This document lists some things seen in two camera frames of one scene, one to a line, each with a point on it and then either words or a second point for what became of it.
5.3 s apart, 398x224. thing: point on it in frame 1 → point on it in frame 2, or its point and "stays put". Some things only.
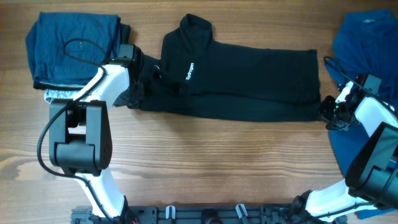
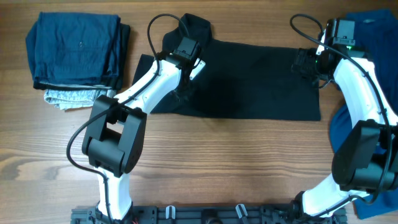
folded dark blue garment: (66, 48) stays put
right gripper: (323, 113) → (305, 68)
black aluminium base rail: (202, 214) stays put
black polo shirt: (199, 78) stays put
